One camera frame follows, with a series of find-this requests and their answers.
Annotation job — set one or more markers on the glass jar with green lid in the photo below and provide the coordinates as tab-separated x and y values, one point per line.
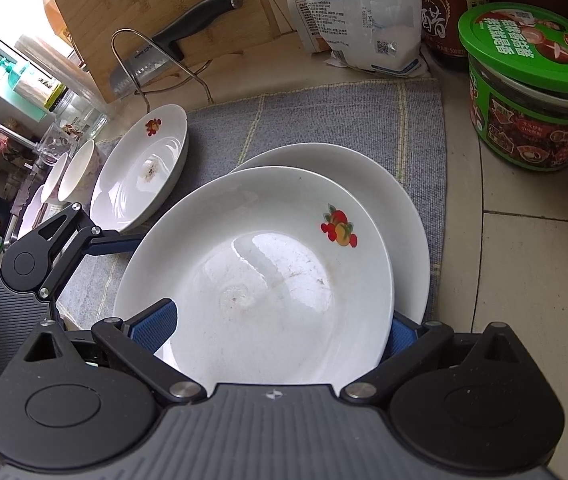
81	115

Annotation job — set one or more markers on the white plate with fruit print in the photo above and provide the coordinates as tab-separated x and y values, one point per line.
389	185
133	180
264	260

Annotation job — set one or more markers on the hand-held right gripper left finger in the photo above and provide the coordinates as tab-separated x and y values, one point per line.
151	327

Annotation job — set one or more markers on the white bowl with pink flowers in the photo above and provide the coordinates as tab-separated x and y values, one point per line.
56	180
33	210
81	170

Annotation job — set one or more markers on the white and blue bag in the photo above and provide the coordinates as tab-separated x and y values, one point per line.
379	20

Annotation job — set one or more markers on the grey blue checked cloth mat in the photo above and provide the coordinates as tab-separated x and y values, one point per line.
339	110

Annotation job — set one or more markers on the white and orange bag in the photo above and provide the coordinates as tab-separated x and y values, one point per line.
309	20

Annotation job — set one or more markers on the bamboo cutting board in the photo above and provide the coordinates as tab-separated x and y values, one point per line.
113	5

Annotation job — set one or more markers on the green soap pump bottle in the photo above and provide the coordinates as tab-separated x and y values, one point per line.
28	90

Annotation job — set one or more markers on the tall stack of plastic cups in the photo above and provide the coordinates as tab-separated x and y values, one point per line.
63	72

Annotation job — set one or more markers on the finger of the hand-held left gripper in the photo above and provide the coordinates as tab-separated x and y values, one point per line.
113	246

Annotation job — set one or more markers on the orange cooking wine bottle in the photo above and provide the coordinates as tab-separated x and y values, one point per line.
53	15

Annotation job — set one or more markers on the metal faucet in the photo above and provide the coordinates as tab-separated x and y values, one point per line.
13	135

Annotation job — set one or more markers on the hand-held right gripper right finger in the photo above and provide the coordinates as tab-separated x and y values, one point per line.
404	335

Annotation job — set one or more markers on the dark soy sauce bottle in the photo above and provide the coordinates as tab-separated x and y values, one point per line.
444	20

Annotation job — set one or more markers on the sauce jar with green lid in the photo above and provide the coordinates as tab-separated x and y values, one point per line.
524	125

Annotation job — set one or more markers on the clear glass mug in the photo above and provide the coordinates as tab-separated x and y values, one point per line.
56	142

